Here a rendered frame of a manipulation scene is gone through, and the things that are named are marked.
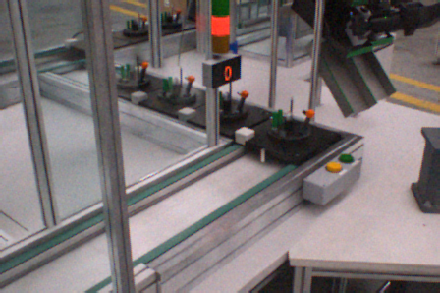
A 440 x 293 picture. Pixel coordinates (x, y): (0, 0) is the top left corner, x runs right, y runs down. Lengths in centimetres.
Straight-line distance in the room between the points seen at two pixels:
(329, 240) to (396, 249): 17
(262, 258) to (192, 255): 22
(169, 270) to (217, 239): 15
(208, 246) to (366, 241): 44
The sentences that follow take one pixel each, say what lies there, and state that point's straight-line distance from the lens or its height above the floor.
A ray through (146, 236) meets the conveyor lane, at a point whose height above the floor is 92.
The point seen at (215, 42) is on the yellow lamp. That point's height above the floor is 129.
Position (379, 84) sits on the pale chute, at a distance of 204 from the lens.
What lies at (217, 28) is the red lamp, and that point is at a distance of 149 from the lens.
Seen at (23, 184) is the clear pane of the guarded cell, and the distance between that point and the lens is 81.
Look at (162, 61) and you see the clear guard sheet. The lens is 141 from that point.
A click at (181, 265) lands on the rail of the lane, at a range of 118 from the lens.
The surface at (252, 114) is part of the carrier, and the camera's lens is 185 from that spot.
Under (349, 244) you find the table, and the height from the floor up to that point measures 86.
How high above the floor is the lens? 168
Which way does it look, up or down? 26 degrees down
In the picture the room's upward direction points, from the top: straight up
